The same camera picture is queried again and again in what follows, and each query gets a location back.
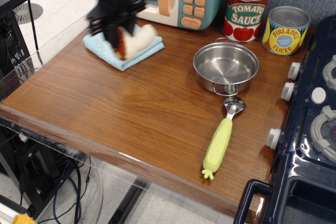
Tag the small steel pot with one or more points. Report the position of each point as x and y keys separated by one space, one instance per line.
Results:
x=225 y=67

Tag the dark blue toy stove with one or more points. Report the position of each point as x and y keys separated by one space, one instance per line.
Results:
x=302 y=187

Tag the black desk at left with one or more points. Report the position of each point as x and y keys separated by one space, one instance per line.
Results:
x=12 y=42

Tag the light blue folded cloth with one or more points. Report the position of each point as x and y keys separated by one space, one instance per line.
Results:
x=103 y=49

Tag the tomato sauce can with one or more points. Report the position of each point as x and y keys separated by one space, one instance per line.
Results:
x=243 y=19

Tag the spoon with green handle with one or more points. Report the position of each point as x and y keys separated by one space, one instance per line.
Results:
x=220 y=140

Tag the yellow sponge at corner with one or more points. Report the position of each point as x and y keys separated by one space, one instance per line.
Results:
x=23 y=219

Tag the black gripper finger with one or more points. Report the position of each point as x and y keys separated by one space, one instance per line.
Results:
x=112 y=35
x=128 y=24

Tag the plush brown white mushroom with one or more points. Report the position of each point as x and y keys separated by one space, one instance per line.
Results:
x=131 y=45

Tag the pineapple slices can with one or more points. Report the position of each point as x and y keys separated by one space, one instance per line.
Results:
x=285 y=31

